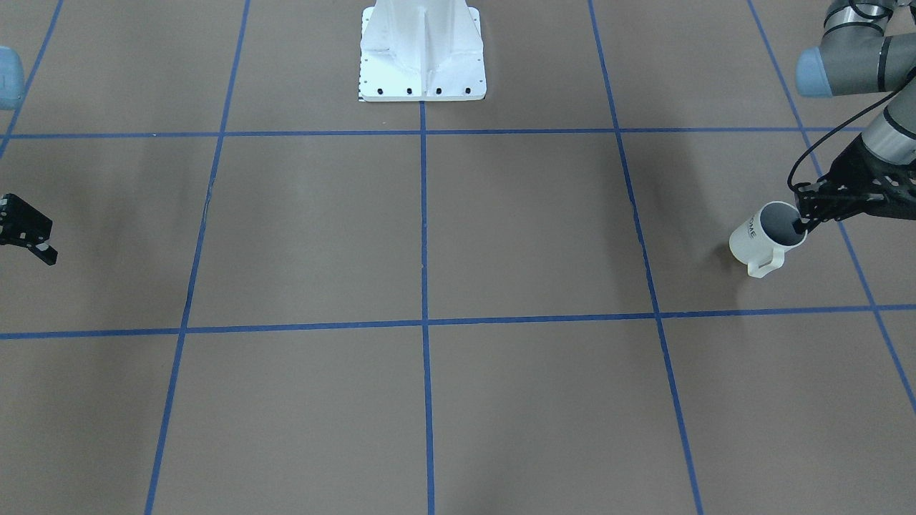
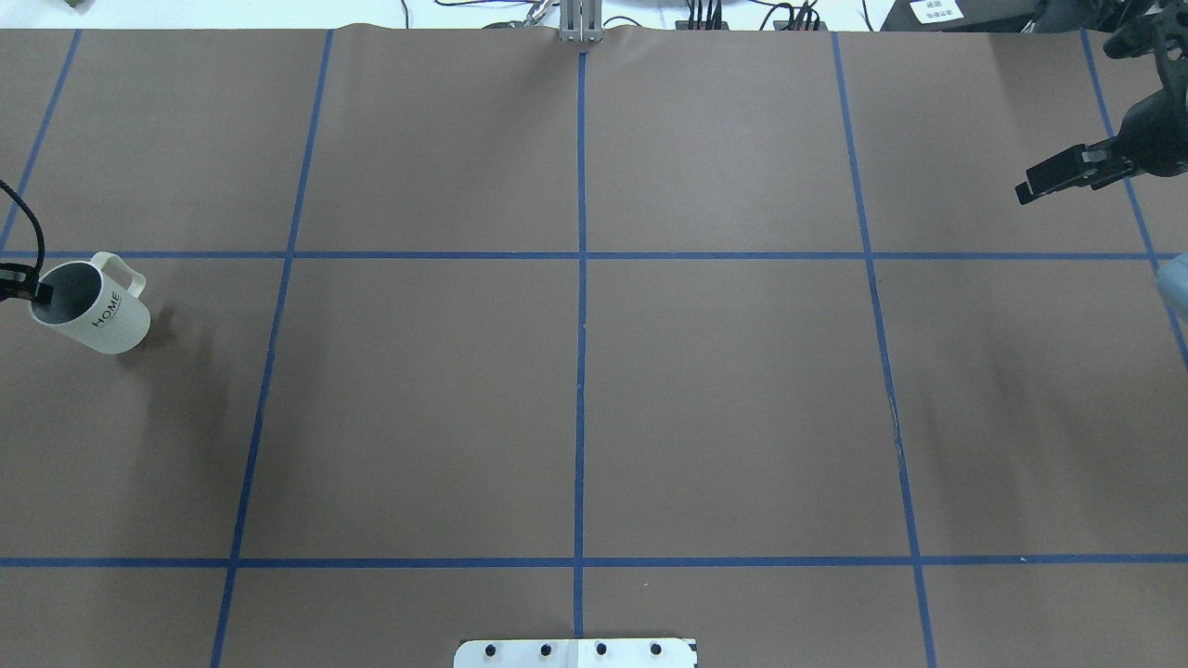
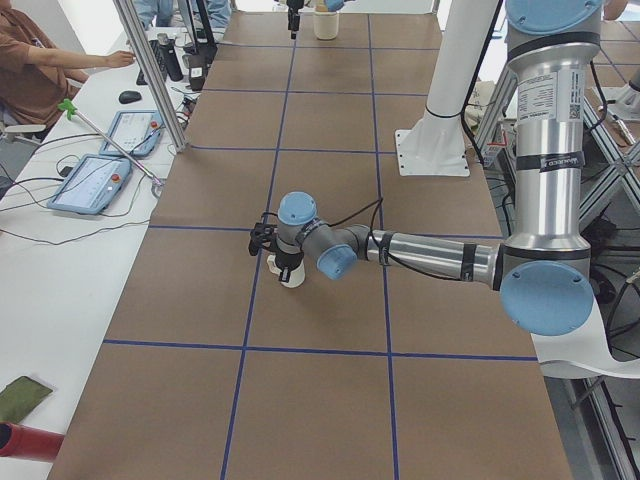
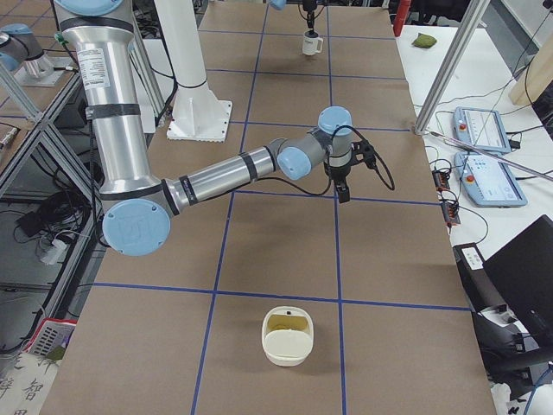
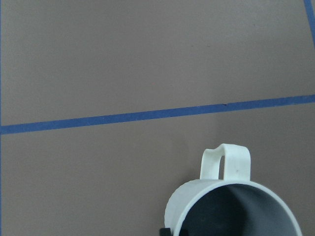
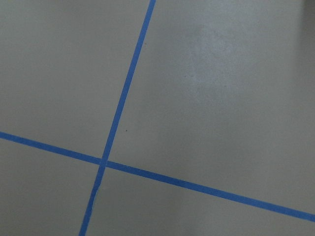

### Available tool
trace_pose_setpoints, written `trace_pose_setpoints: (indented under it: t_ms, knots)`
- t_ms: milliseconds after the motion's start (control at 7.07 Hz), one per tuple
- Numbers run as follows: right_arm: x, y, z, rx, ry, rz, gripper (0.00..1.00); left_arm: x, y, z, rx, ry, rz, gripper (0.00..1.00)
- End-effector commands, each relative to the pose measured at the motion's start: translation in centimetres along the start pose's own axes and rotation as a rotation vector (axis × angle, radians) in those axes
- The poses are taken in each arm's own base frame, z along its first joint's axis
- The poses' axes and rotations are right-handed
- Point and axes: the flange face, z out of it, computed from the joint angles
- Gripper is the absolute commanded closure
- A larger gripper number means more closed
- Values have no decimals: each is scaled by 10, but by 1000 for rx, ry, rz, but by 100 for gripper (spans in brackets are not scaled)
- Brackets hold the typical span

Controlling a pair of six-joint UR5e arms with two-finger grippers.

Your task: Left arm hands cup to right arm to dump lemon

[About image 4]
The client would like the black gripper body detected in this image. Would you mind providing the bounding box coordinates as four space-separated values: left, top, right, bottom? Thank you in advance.
324 149 357 187
302 0 317 26

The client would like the white HOME mug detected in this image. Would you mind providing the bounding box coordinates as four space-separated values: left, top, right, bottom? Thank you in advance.
302 32 324 56

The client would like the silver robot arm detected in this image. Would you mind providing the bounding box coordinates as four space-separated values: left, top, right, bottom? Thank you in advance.
268 0 318 36
54 1 354 256

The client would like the red cylinder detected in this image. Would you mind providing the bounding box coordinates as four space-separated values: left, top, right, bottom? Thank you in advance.
392 0 411 37

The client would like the green bean bag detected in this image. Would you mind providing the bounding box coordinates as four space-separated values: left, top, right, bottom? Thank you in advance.
411 33 437 49

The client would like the lower blue teach pendant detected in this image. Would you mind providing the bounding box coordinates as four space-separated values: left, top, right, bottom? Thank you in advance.
454 151 528 208

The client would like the blue teach pendant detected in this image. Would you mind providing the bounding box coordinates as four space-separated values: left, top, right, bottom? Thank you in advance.
453 106 512 154
454 151 528 208

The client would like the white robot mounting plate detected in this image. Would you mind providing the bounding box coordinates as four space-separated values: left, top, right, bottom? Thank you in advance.
167 99 232 143

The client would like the upper blue teach pendant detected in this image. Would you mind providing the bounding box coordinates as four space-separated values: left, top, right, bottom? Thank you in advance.
453 106 512 154

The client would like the cream plastic bin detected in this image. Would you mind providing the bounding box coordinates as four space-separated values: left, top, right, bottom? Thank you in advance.
261 306 315 367

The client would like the black box with label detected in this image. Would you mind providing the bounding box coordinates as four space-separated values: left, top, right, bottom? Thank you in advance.
453 243 505 312

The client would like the thin metal rod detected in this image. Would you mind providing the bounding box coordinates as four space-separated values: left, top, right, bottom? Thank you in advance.
425 131 552 182

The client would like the brown paper table mat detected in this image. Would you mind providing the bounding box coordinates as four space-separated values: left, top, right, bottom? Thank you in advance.
41 2 495 414

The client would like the wooden plank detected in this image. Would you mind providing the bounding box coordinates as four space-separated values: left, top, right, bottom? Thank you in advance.
509 36 552 105

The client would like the white plastic basket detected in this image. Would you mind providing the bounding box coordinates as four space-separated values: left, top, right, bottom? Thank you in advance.
23 318 77 357

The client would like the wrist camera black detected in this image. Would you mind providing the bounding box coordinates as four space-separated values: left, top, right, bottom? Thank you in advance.
350 140 377 170

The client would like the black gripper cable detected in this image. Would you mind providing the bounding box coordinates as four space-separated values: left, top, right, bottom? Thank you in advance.
258 124 396 196

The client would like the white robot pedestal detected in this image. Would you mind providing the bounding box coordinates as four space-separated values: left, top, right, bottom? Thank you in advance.
155 0 214 116

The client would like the aluminium frame post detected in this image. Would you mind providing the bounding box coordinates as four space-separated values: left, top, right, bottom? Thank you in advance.
414 0 490 136

